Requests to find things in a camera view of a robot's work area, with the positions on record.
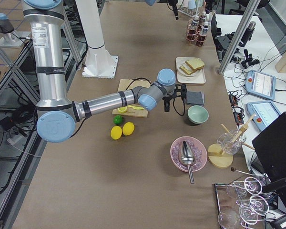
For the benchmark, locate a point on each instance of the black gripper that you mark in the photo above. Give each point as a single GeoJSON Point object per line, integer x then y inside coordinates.
{"type": "Point", "coordinates": [167, 99]}
{"type": "Point", "coordinates": [175, 12]}

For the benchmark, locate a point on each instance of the bread slice with egg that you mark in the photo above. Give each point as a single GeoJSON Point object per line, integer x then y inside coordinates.
{"type": "Point", "coordinates": [187, 71]}

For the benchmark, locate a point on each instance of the white round plate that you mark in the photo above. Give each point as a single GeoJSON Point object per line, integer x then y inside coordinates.
{"type": "Point", "coordinates": [183, 63]}

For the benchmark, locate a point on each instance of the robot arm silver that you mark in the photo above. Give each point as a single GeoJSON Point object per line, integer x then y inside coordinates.
{"type": "Point", "coordinates": [152, 2]}
{"type": "Point", "coordinates": [57, 115]}

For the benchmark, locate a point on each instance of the cream rabbit tray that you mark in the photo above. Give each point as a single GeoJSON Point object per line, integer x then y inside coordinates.
{"type": "Point", "coordinates": [197, 77]}

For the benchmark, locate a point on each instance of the wine glass rack tray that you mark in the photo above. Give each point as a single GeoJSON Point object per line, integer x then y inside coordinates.
{"type": "Point", "coordinates": [242, 204]}

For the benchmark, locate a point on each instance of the blue cup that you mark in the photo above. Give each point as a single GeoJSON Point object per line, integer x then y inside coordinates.
{"type": "Point", "coordinates": [191, 4]}

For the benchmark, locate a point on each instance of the grey folded cloth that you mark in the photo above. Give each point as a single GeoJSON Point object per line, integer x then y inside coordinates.
{"type": "Point", "coordinates": [194, 98]}

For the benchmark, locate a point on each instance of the dark drink bottle upper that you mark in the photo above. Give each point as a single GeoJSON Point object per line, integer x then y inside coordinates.
{"type": "Point", "coordinates": [194, 24]}

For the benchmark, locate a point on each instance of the dark drink bottle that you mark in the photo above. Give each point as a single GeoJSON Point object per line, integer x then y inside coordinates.
{"type": "Point", "coordinates": [203, 34]}
{"type": "Point", "coordinates": [202, 18]}
{"type": "Point", "coordinates": [194, 24]}

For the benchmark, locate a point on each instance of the dark drink bottle lower middle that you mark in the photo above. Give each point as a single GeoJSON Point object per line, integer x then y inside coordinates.
{"type": "Point", "coordinates": [202, 18]}

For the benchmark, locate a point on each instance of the green bowl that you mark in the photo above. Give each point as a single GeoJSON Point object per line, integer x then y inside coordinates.
{"type": "Point", "coordinates": [197, 114]}

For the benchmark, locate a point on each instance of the yellow plastic knife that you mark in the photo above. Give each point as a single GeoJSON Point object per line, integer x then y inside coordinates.
{"type": "Point", "coordinates": [135, 107]}

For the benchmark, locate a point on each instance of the dark drink bottle lower right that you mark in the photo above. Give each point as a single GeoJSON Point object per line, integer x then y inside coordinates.
{"type": "Point", "coordinates": [203, 34]}

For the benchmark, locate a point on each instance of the half lemon slice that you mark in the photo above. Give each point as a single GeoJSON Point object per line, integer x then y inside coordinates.
{"type": "Point", "coordinates": [122, 110]}

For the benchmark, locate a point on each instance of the wooden cutting board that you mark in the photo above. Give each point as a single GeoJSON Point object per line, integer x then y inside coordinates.
{"type": "Point", "coordinates": [125, 84]}

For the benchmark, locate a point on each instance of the yellow lemon upper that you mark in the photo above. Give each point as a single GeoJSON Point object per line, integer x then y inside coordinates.
{"type": "Point", "coordinates": [128, 128]}

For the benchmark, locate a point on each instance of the yellow lemon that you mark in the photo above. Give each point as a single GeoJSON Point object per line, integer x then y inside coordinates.
{"type": "Point", "coordinates": [128, 128]}
{"type": "Point", "coordinates": [116, 132]}

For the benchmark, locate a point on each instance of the green lime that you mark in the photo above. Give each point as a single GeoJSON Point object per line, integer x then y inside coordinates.
{"type": "Point", "coordinates": [118, 120]}

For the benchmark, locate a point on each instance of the steel scoop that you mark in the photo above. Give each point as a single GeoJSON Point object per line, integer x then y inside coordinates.
{"type": "Point", "coordinates": [186, 158]}

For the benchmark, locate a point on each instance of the yellow lemon lower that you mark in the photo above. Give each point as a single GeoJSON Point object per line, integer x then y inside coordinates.
{"type": "Point", "coordinates": [116, 132]}

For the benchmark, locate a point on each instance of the pink bowl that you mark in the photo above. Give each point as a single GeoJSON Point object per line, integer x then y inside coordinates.
{"type": "Point", "coordinates": [198, 149]}

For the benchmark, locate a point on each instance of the wooden mug tree stand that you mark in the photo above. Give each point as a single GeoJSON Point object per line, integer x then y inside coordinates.
{"type": "Point", "coordinates": [218, 157]}

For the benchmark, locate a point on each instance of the glass mug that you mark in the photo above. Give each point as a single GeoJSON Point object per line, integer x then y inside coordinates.
{"type": "Point", "coordinates": [229, 143]}

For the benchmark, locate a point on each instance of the black thermos bottle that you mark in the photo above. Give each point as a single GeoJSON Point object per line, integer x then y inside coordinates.
{"type": "Point", "coordinates": [247, 34]}

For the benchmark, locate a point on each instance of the teach pendant far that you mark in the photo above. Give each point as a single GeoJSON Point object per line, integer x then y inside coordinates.
{"type": "Point", "coordinates": [260, 84]}

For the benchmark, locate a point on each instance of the teach pendant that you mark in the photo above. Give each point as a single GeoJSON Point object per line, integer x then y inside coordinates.
{"type": "Point", "coordinates": [260, 84]}
{"type": "Point", "coordinates": [265, 113]}

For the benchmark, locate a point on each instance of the teach pendant near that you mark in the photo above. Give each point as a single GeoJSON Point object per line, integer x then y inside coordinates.
{"type": "Point", "coordinates": [265, 113]}

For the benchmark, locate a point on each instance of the black monitor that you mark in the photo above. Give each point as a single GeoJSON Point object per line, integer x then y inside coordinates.
{"type": "Point", "coordinates": [270, 147]}

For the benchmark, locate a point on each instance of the white wire cup rack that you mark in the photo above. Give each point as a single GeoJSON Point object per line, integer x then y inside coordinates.
{"type": "Point", "coordinates": [191, 13]}

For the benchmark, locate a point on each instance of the copper wire bottle rack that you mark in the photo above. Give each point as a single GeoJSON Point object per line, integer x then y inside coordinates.
{"type": "Point", "coordinates": [192, 38]}

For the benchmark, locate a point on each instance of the aluminium frame post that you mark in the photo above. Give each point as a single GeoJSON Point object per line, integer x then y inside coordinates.
{"type": "Point", "coordinates": [251, 7]}

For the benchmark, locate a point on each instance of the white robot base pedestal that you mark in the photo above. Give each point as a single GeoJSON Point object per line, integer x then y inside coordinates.
{"type": "Point", "coordinates": [98, 63]}

